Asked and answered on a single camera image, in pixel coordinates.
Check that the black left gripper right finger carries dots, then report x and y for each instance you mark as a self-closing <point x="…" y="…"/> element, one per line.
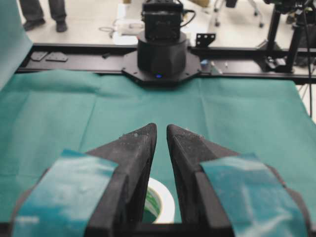
<point x="227" y="194"/>

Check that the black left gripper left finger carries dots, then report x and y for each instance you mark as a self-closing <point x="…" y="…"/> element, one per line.
<point x="87" y="194"/>

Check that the white duct tape roll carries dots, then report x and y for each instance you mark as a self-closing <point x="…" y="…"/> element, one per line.
<point x="159" y="204"/>

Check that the green table cloth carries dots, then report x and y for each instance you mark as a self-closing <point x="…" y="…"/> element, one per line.
<point x="41" y="114"/>

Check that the black tripod stand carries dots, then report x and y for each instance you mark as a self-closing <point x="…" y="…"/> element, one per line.
<point x="305" y="14"/>

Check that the black aluminium frame rail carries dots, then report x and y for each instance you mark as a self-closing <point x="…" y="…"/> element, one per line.
<point x="228" y="62"/>

